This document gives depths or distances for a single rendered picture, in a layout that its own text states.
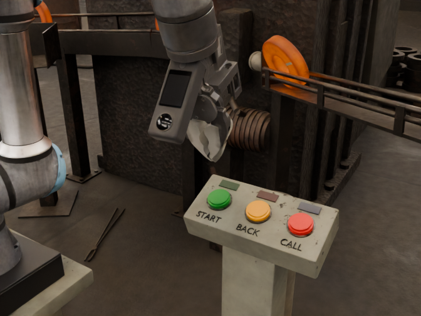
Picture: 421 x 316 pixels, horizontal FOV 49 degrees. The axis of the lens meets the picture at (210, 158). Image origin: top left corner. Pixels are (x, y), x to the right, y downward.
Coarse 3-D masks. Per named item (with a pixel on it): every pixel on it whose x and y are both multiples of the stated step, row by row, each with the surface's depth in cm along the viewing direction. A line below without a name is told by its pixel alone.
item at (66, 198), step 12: (36, 24) 171; (48, 24) 171; (36, 36) 173; (48, 36) 160; (36, 48) 174; (48, 48) 159; (60, 48) 175; (36, 60) 167; (48, 60) 159; (36, 72) 171; (36, 84) 170; (60, 192) 200; (72, 192) 200; (24, 204) 191; (36, 204) 191; (48, 204) 189; (60, 204) 191; (72, 204) 191; (24, 216) 183; (36, 216) 183; (48, 216) 184; (60, 216) 184
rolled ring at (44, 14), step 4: (40, 4) 188; (44, 4) 190; (36, 8) 189; (40, 8) 188; (44, 8) 189; (40, 12) 189; (44, 12) 188; (48, 12) 190; (40, 16) 190; (44, 16) 188; (48, 16) 190; (44, 20) 189; (48, 20) 190
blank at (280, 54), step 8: (272, 40) 120; (280, 40) 118; (264, 48) 125; (272, 48) 121; (280, 48) 117; (288, 48) 117; (296, 48) 117; (264, 56) 128; (272, 56) 124; (280, 56) 120; (288, 56) 116; (296, 56) 116; (272, 64) 127; (280, 64) 127; (288, 64) 119; (296, 64) 117; (304, 64) 117; (288, 72) 126; (296, 72) 118; (304, 72) 118; (296, 80) 121; (296, 88) 124
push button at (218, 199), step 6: (210, 192) 81; (216, 192) 81; (222, 192) 80; (228, 192) 80; (210, 198) 80; (216, 198) 80; (222, 198) 79; (228, 198) 80; (210, 204) 79; (216, 204) 79; (222, 204) 79
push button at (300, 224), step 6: (294, 216) 74; (300, 216) 74; (306, 216) 73; (288, 222) 74; (294, 222) 73; (300, 222) 73; (306, 222) 73; (312, 222) 73; (294, 228) 72; (300, 228) 72; (306, 228) 72; (312, 228) 72; (300, 234) 72
